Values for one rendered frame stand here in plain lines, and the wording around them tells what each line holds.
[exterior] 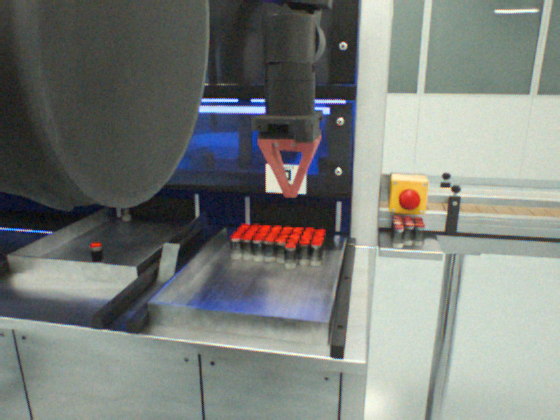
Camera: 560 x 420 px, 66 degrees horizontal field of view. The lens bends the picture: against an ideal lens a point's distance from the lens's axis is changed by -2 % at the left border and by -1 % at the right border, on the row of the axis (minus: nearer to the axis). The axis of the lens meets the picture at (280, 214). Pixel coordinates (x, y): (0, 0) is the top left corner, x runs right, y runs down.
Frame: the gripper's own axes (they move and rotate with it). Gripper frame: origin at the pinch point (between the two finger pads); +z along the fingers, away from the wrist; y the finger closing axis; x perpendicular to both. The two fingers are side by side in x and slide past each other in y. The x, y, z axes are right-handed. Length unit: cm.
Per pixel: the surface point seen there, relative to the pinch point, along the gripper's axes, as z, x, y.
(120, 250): 21, 41, 23
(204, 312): 18.1, 12.3, -0.5
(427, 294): 114, -42, 193
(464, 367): 113, -52, 124
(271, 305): 21.1, 4.9, 8.2
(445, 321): 47, -29, 52
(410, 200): 10.4, -16.6, 33.8
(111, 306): 18.9, 27.1, -0.6
